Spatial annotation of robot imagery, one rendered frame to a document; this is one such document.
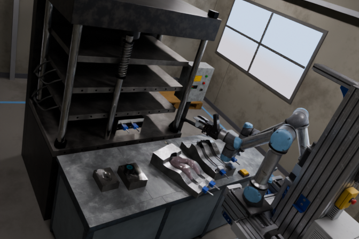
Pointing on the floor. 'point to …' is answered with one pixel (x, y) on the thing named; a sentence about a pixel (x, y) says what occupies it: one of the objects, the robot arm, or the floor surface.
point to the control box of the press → (204, 79)
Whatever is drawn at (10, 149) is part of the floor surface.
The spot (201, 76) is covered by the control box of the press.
